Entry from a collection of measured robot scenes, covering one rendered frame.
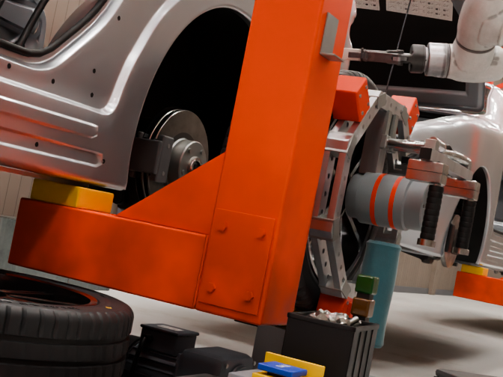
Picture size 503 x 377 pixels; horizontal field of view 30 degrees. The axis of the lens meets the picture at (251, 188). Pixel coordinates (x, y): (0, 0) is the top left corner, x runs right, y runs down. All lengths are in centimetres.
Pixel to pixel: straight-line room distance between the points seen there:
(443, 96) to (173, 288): 419
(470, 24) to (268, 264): 86
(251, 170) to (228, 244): 16
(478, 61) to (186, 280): 97
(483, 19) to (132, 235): 100
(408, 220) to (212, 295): 67
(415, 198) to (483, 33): 44
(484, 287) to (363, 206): 366
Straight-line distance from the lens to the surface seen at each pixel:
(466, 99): 599
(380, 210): 245
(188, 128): 275
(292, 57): 197
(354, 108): 231
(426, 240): 227
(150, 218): 208
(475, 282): 609
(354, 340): 182
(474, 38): 243
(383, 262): 233
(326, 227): 227
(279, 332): 255
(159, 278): 204
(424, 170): 228
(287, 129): 194
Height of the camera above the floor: 72
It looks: 2 degrees up
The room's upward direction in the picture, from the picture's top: 11 degrees clockwise
